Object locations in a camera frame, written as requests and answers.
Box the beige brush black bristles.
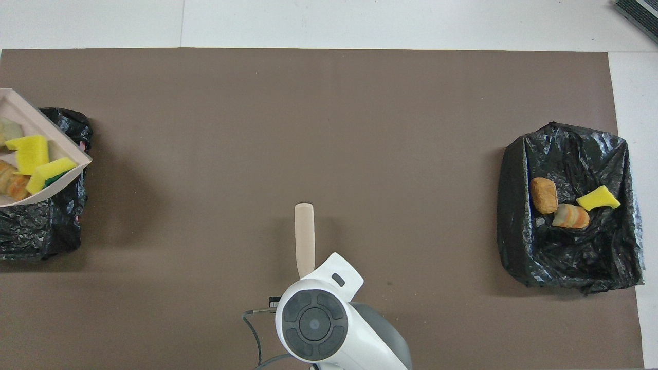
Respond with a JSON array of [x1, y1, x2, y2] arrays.
[[294, 202, 316, 280]]

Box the yellow sponge piece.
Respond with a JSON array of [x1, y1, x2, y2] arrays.
[[576, 185, 622, 212], [26, 157, 79, 195], [5, 135, 50, 176]]

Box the striped toy croissant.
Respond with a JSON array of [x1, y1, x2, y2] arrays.
[[552, 203, 590, 229], [0, 160, 31, 202], [0, 118, 24, 149]]

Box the brown toy bread roll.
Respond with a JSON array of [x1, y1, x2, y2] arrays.
[[531, 177, 559, 215]]

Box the beige plastic dustpan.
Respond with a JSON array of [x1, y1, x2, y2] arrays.
[[0, 87, 93, 208]]

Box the black bagged pink bin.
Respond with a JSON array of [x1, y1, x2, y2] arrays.
[[0, 107, 94, 261]]

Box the brown table mat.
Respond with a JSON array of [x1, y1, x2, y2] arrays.
[[0, 48, 645, 370]]

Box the grey ridged device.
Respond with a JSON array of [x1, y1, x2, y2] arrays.
[[612, 0, 658, 44]]

